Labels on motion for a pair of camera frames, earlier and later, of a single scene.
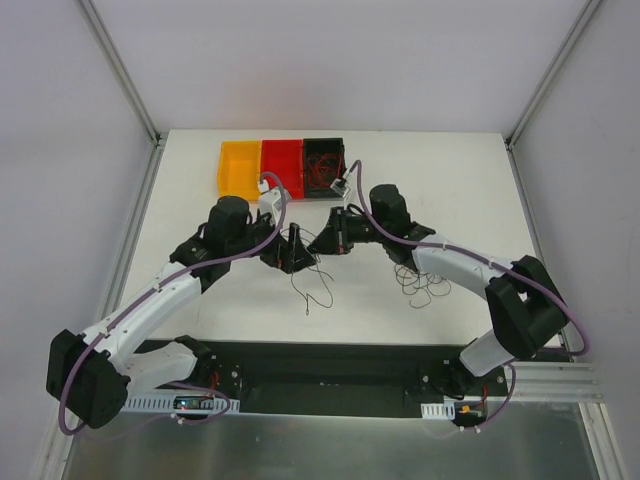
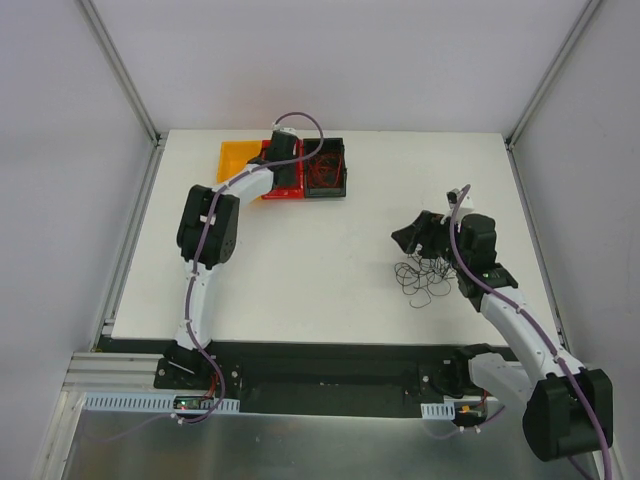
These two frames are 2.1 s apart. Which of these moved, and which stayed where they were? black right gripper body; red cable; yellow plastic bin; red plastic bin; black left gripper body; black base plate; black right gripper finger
Moved: black right gripper finger; black left gripper body; black right gripper body
Stayed: yellow plastic bin; black base plate; red plastic bin; red cable
